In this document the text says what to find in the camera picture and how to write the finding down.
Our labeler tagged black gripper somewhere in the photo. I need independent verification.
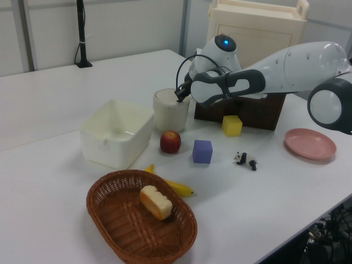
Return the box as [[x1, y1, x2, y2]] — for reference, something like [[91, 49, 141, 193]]
[[175, 79, 194, 104]]

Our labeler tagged white ceramic cup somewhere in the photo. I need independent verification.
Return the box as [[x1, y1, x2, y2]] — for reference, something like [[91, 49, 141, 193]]
[[152, 88, 191, 133]]

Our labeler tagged red apple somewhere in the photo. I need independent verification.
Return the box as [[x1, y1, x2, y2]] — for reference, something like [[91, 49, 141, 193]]
[[159, 130, 182, 155]]

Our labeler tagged yellow foam cube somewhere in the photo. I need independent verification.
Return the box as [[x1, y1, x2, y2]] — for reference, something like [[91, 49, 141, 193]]
[[222, 115, 244, 138]]

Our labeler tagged purple foam cube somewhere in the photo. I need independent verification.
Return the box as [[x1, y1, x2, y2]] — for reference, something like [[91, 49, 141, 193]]
[[192, 139, 213, 164]]

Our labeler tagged white rectangular plastic bin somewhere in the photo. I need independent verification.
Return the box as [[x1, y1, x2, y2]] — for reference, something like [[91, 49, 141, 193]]
[[79, 99, 155, 170]]

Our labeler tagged dark wooden drawer box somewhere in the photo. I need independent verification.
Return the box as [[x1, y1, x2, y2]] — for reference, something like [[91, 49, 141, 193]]
[[194, 92, 287, 131]]

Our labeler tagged black white panda figurine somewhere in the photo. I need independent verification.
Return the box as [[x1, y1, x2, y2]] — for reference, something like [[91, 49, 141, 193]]
[[233, 151, 259, 172]]

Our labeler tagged yellow banana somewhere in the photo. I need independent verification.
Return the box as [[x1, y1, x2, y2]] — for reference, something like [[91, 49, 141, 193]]
[[144, 163, 194, 197]]

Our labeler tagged cream toy kitchen cabinet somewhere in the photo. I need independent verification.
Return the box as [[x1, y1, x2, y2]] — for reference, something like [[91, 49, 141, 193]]
[[206, 0, 310, 70]]

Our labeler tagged bread piece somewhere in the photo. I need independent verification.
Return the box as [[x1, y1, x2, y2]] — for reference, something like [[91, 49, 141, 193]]
[[139, 185, 173, 221]]

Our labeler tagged black pole stand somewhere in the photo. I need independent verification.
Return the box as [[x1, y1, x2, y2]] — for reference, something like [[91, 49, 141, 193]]
[[73, 0, 94, 69]]

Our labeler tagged pink plate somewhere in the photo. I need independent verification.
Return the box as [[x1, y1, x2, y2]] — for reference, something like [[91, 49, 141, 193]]
[[284, 128, 337, 162]]

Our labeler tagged brown wicker basket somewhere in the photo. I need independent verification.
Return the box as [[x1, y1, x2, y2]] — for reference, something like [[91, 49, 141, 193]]
[[86, 169, 199, 261]]

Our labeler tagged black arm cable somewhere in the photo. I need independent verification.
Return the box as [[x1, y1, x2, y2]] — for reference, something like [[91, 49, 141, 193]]
[[175, 54, 230, 97]]

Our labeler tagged black cable bundle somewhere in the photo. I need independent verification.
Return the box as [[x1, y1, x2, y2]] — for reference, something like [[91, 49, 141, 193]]
[[304, 199, 352, 264]]

